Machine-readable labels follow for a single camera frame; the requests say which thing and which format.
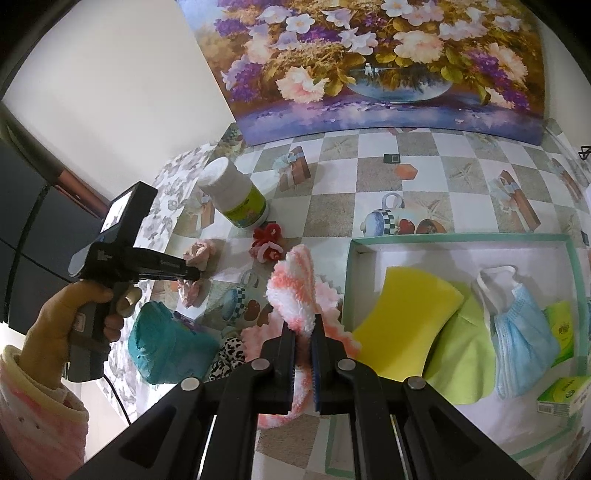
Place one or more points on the red white scrunchie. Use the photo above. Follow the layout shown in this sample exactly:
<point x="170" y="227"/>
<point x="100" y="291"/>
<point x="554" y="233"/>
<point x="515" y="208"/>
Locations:
<point x="268" y="242"/>

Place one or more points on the green tissue pack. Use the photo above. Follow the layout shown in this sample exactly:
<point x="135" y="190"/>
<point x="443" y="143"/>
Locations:
<point x="561" y="332"/>
<point x="558" y="397"/>

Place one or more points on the yellow sponge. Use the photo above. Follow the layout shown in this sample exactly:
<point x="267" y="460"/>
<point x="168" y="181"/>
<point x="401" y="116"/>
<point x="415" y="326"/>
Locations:
<point x="406" y="314"/>

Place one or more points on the light green cloth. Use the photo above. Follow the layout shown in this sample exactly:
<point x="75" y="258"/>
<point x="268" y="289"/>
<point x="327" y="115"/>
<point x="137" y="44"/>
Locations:
<point x="461" y="360"/>

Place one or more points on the teal cloth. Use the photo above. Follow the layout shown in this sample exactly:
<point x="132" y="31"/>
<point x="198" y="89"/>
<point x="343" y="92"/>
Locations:
<point x="166" y="346"/>

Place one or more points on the flower vase painting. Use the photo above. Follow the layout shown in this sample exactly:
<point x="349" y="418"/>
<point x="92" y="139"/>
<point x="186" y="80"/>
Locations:
<point x="369" y="46"/>

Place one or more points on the dark cabinet brown trim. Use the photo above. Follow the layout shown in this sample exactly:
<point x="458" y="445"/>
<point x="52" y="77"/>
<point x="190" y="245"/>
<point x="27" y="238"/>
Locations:
<point x="27" y="207"/>

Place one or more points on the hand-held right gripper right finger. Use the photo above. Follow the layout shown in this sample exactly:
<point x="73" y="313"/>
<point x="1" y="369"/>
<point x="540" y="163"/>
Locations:
<point x="316" y="369"/>

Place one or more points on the small black object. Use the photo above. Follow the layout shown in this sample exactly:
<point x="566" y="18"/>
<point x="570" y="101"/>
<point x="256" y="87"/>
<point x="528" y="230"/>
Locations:
<point x="585" y="153"/>

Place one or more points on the leopard print scrunchie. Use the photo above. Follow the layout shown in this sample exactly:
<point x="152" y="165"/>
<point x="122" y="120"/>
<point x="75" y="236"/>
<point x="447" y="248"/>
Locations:
<point x="228" y="357"/>

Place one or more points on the white box green rim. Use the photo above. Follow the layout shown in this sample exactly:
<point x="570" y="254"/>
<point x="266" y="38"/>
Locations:
<point x="461" y="254"/>

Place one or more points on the grey floral tablecloth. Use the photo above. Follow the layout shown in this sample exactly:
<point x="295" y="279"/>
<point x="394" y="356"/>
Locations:
<point x="175" y="194"/>

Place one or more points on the beige pink scrunchie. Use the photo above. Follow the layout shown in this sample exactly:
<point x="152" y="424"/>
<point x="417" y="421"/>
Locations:
<point x="201" y="251"/>

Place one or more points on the checkered printed tablecloth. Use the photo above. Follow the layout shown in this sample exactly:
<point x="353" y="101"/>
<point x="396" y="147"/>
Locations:
<point x="332" y="207"/>

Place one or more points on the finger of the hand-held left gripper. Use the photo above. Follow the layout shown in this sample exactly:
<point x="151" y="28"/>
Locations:
<point x="191" y="274"/>

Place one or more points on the person's left forearm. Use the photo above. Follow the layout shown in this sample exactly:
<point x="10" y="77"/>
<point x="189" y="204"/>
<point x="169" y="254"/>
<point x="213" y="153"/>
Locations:
<point x="41" y="424"/>

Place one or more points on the blue face mask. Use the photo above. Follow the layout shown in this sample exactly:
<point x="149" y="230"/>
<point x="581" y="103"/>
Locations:
<point x="521" y="332"/>

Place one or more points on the person's left hand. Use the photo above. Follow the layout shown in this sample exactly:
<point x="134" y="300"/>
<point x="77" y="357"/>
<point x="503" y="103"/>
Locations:
<point x="51" y="327"/>

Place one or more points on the white bottle green label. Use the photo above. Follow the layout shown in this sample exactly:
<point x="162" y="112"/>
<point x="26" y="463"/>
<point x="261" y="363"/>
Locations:
<point x="235" y="194"/>

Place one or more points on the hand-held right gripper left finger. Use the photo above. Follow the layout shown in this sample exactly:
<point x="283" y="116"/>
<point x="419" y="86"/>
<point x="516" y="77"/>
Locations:
<point x="286" y="350"/>

